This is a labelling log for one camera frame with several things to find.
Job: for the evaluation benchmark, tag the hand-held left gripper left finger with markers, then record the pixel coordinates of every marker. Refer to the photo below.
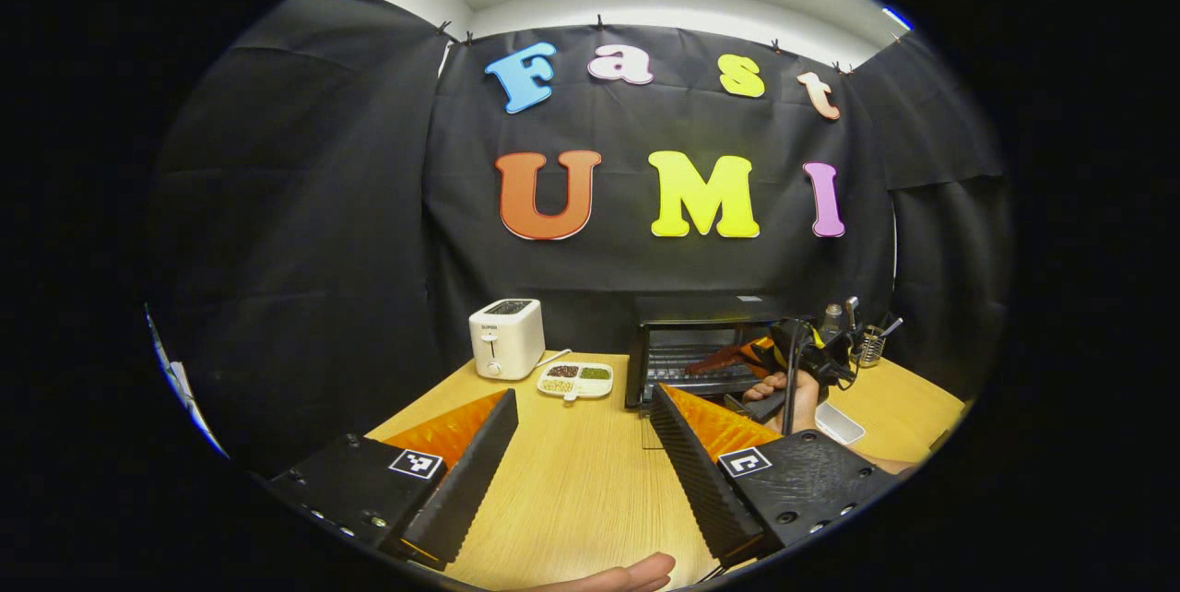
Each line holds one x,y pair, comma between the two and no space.
466,481

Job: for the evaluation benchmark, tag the white plastic tray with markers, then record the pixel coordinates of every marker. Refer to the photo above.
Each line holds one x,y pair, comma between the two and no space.
841,423

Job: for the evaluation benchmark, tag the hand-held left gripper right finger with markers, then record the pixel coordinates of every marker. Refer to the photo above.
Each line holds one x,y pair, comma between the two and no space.
701,481

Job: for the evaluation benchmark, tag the white toaster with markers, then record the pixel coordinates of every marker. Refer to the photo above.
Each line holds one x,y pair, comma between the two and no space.
505,340

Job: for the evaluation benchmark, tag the black electric oven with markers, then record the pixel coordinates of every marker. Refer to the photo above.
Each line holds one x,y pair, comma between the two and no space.
691,311

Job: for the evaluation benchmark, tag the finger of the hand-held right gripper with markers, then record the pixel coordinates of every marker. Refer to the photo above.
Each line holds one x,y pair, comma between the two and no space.
758,352

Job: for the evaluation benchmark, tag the glass jar with utensil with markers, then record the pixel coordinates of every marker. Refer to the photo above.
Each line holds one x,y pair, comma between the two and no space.
869,348

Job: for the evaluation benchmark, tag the reddish brown food piece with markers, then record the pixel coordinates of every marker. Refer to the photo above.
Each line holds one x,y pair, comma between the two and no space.
712,361

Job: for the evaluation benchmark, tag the black backdrop cloth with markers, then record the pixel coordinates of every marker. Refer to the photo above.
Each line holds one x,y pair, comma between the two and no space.
304,205

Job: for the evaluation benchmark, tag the white divided dish of grains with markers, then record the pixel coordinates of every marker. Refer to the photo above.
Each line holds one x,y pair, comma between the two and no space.
576,380

